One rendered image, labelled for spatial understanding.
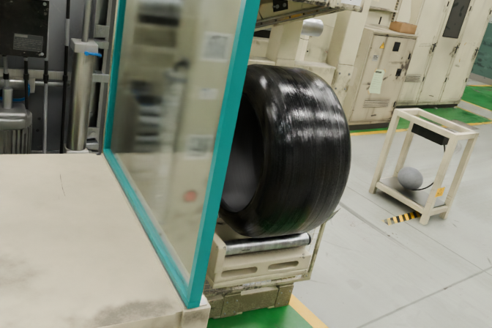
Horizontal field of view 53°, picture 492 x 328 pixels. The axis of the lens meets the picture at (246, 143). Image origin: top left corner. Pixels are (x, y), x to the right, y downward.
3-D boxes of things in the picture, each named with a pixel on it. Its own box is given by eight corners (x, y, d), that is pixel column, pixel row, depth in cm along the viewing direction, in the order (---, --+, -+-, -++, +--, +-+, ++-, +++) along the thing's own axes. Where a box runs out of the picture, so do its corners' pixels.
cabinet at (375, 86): (346, 132, 608) (375, 31, 565) (313, 116, 650) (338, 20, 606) (391, 129, 664) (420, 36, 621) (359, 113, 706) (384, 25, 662)
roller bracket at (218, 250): (213, 274, 149) (219, 247, 146) (170, 208, 181) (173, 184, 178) (223, 273, 151) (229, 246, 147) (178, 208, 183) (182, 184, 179)
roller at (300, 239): (217, 259, 152) (220, 247, 151) (211, 251, 156) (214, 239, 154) (310, 247, 169) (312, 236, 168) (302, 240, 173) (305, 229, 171)
